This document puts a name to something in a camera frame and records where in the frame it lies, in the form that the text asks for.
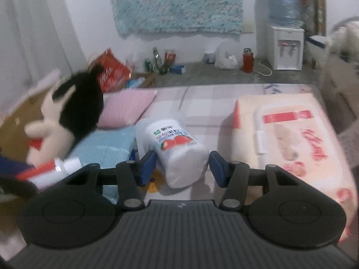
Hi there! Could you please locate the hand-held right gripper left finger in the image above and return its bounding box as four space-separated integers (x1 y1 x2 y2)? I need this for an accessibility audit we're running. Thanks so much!
66 150 158 210

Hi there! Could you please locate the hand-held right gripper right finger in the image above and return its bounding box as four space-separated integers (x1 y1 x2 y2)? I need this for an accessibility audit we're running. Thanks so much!
210 150 302 211

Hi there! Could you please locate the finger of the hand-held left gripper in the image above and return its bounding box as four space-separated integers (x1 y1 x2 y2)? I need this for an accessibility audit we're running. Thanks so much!
0 154 34 174
0 179 39 200

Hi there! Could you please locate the white plastic tissue pack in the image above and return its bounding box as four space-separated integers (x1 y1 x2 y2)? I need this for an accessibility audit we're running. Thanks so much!
135 111 209 189

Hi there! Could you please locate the red and white toothpaste tube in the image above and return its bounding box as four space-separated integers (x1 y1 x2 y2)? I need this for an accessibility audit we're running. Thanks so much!
15 157 83 189

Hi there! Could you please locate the large cardboard box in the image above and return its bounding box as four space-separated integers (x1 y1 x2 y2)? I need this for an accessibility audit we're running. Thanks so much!
0 90 54 152

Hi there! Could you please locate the light blue towel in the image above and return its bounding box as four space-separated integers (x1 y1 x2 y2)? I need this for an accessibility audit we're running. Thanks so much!
66 126 138 202

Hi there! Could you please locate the pink towel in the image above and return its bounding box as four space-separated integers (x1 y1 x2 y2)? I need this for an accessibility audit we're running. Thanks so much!
97 90 158 129

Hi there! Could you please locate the black-haired plush doll red shirt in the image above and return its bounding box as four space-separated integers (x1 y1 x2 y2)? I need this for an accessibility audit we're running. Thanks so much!
24 64 105 166

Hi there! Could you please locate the peach wet wipes pack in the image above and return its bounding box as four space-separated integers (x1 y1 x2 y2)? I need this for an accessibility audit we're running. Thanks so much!
231 93 359 243

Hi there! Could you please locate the small cardboard box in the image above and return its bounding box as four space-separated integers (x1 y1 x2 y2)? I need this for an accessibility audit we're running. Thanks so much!
130 72 158 89

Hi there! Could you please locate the red gift bag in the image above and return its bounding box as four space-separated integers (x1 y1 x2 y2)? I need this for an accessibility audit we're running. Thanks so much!
97 48 132 93

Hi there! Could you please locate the white plastic bag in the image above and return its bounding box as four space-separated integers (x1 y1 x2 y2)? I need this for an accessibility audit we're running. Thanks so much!
215 41 243 70

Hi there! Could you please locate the small white and blue carton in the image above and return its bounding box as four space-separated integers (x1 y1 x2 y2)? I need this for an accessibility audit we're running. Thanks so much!
203 49 218 64

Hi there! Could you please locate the red thermos bottle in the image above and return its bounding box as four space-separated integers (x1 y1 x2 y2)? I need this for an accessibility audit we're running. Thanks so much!
243 48 254 73

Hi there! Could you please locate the white curtain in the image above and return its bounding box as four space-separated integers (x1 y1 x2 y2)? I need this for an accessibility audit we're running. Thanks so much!
0 0 85 110

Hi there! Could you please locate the white box with blue lid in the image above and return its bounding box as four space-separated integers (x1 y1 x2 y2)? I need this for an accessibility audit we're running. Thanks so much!
305 35 328 62

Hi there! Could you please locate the brown patterned rolled mat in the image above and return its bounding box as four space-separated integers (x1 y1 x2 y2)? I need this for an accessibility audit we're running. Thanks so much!
299 0 327 37

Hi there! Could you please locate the white power cable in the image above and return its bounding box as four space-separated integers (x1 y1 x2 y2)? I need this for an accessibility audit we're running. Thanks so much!
254 58 273 76

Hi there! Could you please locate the teal floral wall cloth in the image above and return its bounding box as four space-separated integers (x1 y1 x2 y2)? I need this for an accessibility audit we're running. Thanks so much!
108 0 254 37

